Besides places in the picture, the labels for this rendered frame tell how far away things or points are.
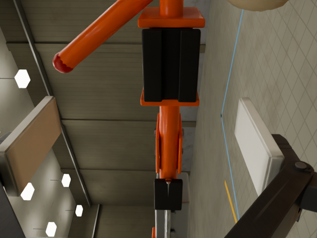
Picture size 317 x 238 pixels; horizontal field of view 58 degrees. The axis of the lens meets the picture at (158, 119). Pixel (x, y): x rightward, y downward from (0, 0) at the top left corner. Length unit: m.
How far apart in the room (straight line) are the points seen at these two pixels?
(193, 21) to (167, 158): 0.15
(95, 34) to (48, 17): 10.09
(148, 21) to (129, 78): 10.73
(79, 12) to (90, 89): 3.13
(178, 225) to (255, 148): 0.25
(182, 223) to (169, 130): 0.14
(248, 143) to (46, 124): 0.13
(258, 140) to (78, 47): 0.21
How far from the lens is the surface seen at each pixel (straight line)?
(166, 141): 0.32
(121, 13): 0.29
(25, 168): 0.18
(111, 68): 10.83
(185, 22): 0.26
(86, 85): 11.56
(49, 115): 0.21
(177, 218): 0.40
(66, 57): 0.32
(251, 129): 0.18
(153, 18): 0.26
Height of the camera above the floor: 1.24
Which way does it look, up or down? 2 degrees up
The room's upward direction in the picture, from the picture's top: 89 degrees counter-clockwise
